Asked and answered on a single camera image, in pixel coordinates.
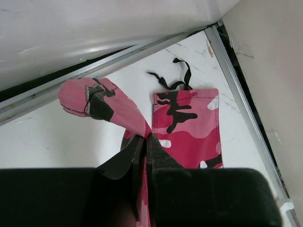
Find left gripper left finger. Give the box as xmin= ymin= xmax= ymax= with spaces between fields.
xmin=96 ymin=136 xmax=145 ymax=221

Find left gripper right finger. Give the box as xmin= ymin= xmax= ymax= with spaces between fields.
xmin=147 ymin=134 xmax=191 ymax=227

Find pink camouflage trousers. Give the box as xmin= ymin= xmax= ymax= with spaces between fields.
xmin=58 ymin=70 xmax=224 ymax=227

